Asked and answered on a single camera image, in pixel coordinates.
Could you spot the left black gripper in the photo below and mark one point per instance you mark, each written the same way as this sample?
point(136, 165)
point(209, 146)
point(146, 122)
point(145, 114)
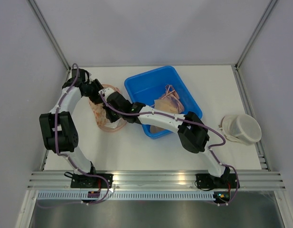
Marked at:
point(97, 84)

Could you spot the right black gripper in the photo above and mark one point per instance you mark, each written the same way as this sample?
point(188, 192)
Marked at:
point(112, 118)

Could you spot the floral mesh laundry bag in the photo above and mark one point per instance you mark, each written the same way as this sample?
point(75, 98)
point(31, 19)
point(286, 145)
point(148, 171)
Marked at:
point(102, 121)

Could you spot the white mesh laundry bag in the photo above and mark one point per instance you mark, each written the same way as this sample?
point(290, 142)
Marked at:
point(241, 128)

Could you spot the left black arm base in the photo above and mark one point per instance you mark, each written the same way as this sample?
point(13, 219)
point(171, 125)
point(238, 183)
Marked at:
point(84, 182)

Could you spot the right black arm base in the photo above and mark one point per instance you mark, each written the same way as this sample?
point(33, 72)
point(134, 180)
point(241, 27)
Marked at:
point(205, 181)

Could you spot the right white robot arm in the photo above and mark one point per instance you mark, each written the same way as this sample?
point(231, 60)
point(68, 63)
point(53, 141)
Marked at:
point(195, 137)

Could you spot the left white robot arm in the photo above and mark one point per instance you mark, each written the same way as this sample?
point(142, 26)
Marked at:
point(58, 129)

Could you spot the beige bra in bin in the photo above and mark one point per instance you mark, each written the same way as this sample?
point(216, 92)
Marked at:
point(169, 101)

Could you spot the blue plastic bin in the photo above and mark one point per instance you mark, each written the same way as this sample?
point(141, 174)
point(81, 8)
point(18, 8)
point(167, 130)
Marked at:
point(162, 89)

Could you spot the aluminium mounting rail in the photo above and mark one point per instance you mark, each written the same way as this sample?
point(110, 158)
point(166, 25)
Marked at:
point(256, 180)

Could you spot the white slotted cable duct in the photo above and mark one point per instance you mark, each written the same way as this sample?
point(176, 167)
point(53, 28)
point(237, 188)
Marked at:
point(127, 195)

